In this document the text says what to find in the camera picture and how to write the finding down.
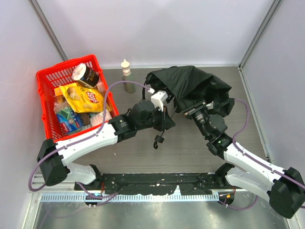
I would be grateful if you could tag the blue green snack packet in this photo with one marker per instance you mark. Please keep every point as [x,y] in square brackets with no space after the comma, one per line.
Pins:
[69,120]

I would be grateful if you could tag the orange snack packet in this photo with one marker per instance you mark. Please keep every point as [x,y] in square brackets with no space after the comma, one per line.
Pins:
[57,91]

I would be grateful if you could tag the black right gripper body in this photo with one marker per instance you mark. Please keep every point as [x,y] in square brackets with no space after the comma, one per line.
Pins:
[194,109]

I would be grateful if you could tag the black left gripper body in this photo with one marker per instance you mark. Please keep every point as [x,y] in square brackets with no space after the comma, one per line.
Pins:
[164,120]

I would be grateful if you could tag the pink wrapped package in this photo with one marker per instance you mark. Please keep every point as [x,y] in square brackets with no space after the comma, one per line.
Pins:
[97,118]

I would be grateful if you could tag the beige squeeze bottle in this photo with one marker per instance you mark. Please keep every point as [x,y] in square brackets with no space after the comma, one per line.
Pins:
[127,76]

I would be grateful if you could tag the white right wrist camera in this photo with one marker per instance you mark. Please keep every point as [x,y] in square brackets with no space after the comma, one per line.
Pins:
[210,106]

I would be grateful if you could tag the black folding umbrella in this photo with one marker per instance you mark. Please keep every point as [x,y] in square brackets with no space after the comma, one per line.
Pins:
[188,85]

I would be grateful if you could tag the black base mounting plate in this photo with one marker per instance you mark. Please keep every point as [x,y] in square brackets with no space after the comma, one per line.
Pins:
[159,184]

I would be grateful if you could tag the white slotted cable duct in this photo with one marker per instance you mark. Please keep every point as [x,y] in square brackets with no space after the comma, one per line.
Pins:
[83,197]

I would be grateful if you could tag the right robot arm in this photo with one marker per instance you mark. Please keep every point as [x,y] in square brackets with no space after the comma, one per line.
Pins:
[284,189]

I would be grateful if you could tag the black ice cream tub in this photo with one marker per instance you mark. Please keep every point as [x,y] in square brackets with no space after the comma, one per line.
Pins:
[85,75]

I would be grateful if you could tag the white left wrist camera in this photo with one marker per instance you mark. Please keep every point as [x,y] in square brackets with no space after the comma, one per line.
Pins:
[157,99]

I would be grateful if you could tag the red plastic basket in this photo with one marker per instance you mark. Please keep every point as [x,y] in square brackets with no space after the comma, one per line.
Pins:
[61,74]

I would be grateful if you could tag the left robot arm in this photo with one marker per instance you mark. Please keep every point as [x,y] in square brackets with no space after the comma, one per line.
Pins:
[56,160]

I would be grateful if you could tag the yellow Lay's chips bag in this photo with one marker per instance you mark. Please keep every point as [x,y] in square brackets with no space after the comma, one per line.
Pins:
[82,99]

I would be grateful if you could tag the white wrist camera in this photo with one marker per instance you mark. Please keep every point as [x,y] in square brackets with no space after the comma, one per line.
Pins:
[210,106]
[157,99]

